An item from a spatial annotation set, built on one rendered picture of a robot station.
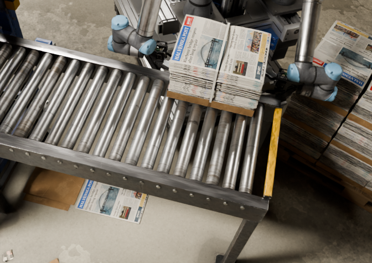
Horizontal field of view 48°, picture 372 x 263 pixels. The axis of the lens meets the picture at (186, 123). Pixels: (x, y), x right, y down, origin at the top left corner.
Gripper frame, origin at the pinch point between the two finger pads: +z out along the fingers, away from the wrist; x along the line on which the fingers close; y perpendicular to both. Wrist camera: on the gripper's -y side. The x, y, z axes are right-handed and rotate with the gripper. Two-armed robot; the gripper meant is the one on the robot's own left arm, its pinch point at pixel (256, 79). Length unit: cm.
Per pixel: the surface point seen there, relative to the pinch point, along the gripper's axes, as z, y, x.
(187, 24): 34.6, 24.0, 1.2
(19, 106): 93, 0, 45
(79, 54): 81, 1, 10
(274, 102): -9.5, 0.7, 11.3
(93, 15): 123, -80, -103
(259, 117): -3.8, 0.7, 21.5
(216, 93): 16.4, 10.5, 22.4
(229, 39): 16.3, 23.5, 3.9
